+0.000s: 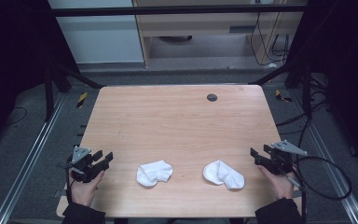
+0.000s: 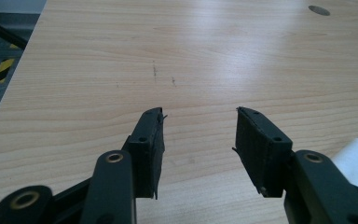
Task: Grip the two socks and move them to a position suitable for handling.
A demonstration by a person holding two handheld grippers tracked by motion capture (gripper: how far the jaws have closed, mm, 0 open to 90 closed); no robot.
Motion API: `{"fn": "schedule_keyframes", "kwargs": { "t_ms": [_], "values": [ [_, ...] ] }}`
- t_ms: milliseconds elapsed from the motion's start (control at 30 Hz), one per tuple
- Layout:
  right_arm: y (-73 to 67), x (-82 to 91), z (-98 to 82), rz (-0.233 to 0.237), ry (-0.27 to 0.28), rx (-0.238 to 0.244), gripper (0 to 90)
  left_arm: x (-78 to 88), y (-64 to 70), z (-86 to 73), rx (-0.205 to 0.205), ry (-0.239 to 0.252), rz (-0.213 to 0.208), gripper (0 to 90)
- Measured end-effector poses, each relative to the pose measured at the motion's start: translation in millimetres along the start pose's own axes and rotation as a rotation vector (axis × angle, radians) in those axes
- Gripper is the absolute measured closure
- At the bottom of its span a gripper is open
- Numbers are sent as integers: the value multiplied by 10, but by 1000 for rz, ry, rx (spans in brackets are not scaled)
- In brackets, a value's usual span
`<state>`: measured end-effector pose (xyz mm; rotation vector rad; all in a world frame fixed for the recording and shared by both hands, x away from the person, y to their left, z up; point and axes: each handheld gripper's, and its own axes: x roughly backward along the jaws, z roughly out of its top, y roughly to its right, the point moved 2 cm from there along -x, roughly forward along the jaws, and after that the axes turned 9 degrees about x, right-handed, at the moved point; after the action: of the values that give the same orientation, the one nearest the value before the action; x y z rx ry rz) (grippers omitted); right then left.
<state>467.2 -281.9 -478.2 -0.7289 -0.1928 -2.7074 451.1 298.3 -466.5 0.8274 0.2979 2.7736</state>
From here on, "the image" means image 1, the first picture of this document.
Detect black hanging cables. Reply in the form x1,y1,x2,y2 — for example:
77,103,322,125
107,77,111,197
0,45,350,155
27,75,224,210
249,11,292,67

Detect black looped floor cable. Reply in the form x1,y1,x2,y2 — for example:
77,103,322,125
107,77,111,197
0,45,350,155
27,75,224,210
291,118,353,201

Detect black horizontal frame bar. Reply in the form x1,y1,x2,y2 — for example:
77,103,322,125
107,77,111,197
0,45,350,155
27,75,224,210
50,4,308,18

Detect aluminium floor rail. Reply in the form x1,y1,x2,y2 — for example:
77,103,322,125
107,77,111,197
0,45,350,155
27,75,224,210
288,88,358,224
0,92,68,224

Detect person's left hand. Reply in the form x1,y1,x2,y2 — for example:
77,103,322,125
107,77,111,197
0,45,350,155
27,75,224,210
69,169,106,208

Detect right hand-held gripper cable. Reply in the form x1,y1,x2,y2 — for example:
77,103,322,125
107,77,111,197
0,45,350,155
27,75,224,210
286,167,310,224

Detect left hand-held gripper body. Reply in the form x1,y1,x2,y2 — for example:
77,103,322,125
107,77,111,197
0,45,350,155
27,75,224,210
66,145,100,184

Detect yellow black striped tape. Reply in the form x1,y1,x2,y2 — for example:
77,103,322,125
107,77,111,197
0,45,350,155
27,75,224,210
274,89,293,104
76,91,89,109

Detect black stand leg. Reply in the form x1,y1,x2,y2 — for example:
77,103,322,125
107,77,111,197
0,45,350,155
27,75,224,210
42,60,105,123
247,61,313,119

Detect white cabinet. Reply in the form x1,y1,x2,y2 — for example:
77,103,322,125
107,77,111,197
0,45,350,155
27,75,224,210
48,0,145,65

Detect hand-held gripper cable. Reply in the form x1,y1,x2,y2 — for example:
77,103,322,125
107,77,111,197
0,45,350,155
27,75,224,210
64,160,76,204
286,167,310,224

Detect left hand-held gripper cable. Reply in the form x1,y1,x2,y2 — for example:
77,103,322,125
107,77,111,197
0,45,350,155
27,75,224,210
64,160,76,204

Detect light wooden desk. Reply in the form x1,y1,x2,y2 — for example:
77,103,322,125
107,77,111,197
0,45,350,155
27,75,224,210
131,0,308,68

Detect black curtain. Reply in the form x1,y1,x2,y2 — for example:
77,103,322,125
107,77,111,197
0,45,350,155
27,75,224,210
285,0,358,174
0,0,79,152

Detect person's right hand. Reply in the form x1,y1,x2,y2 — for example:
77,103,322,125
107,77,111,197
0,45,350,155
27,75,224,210
256,164,295,201

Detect thin black floor cable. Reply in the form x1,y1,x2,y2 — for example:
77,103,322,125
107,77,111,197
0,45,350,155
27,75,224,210
7,105,29,127

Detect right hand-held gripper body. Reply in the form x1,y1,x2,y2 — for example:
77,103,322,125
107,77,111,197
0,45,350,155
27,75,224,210
258,139,309,176

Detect white sock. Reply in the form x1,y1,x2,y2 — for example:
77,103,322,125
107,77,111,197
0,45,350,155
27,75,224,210
136,160,174,188
202,159,246,191

